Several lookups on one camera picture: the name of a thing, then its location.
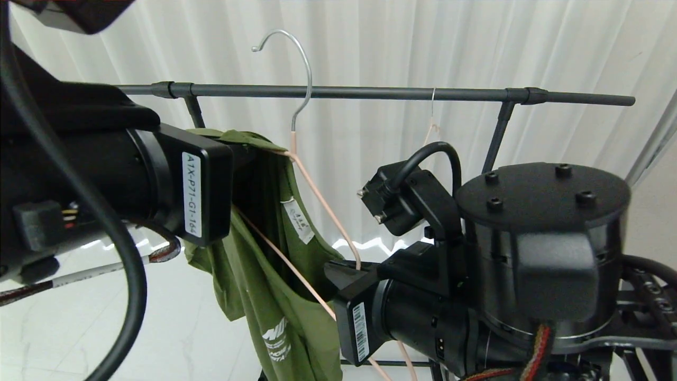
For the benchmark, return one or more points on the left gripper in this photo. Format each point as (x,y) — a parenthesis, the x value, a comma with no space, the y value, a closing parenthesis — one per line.
(211,190)

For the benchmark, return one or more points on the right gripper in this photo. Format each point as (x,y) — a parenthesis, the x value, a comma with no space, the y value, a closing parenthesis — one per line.
(412,317)

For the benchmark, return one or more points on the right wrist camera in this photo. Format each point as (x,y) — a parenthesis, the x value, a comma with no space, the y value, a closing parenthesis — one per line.
(396,201)

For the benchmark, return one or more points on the pink clothes hanger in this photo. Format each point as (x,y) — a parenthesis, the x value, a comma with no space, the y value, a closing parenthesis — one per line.
(432,124)
(308,79)

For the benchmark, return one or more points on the green long-sleeved shirt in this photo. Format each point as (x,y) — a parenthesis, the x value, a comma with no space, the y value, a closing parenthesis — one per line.
(264,264)

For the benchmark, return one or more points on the white curtain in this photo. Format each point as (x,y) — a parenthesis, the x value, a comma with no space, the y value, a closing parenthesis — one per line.
(370,47)

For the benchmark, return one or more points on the black clothes rack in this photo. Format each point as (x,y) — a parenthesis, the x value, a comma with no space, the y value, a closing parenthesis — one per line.
(370,93)

